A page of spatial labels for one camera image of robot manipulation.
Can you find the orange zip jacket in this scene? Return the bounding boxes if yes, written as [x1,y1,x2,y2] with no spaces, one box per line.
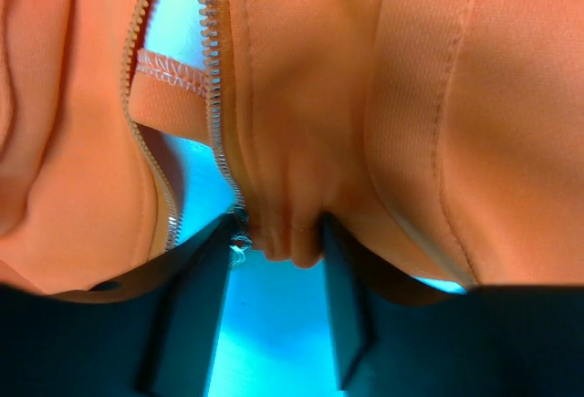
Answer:
[1,0,583,294]

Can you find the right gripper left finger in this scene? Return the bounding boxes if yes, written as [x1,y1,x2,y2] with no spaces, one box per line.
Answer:
[1,214,237,396]

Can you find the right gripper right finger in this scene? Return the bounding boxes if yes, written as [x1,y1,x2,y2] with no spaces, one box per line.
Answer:
[321,215,583,396]

